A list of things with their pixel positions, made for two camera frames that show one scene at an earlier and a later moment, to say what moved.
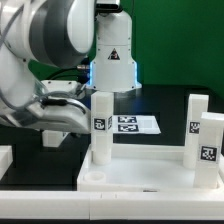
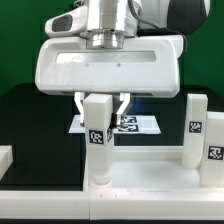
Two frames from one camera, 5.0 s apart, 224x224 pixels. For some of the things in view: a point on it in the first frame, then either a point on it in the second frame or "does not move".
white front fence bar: x=113 y=205 does not move
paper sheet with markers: x=135 y=124 does not move
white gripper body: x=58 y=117 to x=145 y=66
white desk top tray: x=142 y=168 does not move
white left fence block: x=6 y=159 does not move
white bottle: x=52 y=138 to x=98 y=123
